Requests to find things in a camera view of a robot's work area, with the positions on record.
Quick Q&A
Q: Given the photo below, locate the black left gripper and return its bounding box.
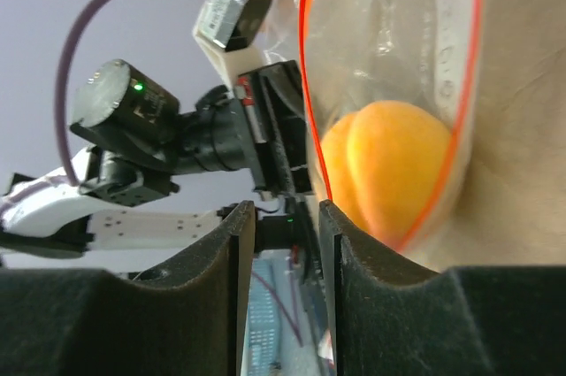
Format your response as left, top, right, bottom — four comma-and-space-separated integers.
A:
233, 60, 312, 195

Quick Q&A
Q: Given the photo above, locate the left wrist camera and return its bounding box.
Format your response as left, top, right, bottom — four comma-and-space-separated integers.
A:
192, 0, 273, 85

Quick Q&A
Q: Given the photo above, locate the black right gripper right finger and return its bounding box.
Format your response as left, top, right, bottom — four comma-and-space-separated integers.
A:
319, 201, 565, 375

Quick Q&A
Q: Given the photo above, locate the fake yellow orange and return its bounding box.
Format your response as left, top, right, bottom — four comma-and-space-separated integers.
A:
321, 101, 451, 249

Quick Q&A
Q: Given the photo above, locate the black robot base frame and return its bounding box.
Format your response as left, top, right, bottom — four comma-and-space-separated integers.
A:
251, 196, 337, 376

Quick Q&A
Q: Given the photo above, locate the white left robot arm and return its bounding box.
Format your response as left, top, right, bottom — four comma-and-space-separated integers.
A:
1, 59, 312, 258

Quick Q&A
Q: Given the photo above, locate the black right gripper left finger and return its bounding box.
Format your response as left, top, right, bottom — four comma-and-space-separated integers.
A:
1, 201, 256, 375

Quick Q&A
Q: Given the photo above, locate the clear bag red zipper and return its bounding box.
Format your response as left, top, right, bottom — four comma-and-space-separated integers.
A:
264, 0, 483, 257

